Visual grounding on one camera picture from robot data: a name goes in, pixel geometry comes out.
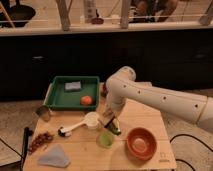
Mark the green plastic tray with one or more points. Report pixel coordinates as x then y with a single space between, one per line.
59 98

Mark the small metal cup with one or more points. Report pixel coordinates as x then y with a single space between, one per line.
44 113

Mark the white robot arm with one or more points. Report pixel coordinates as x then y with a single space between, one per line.
195 109

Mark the grey sponge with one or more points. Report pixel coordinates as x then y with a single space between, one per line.
73 86

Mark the white measuring scoop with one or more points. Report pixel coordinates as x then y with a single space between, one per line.
91 120

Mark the green plastic cup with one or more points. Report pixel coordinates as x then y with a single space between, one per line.
105 139

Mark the orange bowl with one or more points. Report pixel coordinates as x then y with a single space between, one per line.
141 143

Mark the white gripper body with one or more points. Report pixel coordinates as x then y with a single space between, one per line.
108 115

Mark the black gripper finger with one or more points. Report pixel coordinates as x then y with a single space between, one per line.
110 125

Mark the dark red bowl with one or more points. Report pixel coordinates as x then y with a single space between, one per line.
104 90

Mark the orange tomato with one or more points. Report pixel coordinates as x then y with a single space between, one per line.
86 100

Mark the banana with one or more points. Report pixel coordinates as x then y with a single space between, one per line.
116 124

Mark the light blue cloth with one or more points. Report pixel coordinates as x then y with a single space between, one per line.
55 157

